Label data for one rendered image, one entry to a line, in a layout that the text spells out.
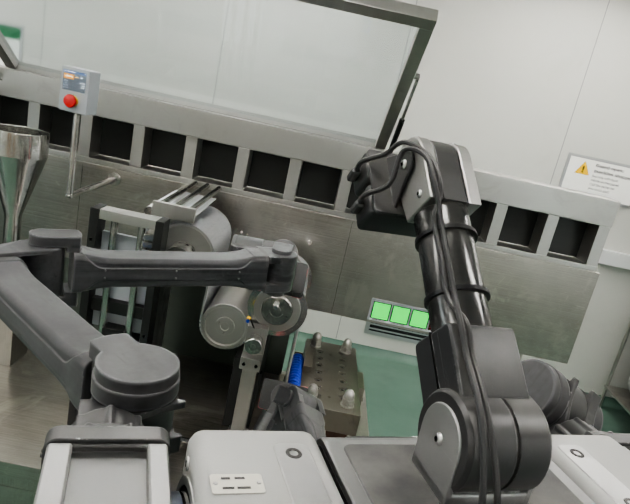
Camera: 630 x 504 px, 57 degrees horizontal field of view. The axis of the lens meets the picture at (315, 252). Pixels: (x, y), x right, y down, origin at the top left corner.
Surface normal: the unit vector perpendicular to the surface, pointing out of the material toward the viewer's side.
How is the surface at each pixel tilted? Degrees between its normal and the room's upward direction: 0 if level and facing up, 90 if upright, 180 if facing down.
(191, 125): 90
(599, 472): 0
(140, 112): 90
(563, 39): 90
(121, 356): 2
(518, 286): 90
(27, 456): 0
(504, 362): 44
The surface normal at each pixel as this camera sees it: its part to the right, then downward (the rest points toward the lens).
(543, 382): -0.75, -0.52
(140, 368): 0.18, -0.95
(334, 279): -0.04, 0.26
